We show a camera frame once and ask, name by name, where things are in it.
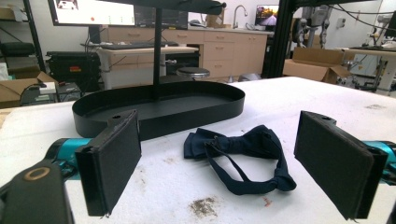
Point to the round black stool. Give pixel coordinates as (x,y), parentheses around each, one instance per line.
(193,72)

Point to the cardboard box with black devices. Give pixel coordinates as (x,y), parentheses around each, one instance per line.
(21,88)

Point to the black oval two-tier tray stand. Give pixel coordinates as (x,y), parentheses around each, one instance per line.
(162,105)

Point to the white desk with keyboard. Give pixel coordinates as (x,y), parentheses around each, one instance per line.
(137,59)

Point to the black equipment case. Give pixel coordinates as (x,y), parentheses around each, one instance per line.
(73,67)

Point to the navy blue bow tie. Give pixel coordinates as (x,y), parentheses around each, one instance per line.
(249,155)

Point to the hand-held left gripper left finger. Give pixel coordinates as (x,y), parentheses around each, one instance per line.
(112,161)

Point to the chrome faucet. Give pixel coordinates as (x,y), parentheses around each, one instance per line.
(239,14)

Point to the open cardboard box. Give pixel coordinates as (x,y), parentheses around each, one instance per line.
(314,65)

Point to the white workbench table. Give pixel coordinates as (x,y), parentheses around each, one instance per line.
(378,62)

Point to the computer monitor with white screen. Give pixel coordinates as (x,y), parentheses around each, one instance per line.
(93,11)

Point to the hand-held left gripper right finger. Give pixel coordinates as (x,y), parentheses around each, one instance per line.
(336,161)

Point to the small monitor with road picture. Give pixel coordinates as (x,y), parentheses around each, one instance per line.
(266,15)

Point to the beige cabinet with drawers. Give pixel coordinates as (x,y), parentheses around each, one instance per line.
(224,53)

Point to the black metal frame post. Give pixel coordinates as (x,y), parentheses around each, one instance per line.
(281,37)

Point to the black metal shelf rack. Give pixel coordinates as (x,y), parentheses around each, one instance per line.
(23,34)

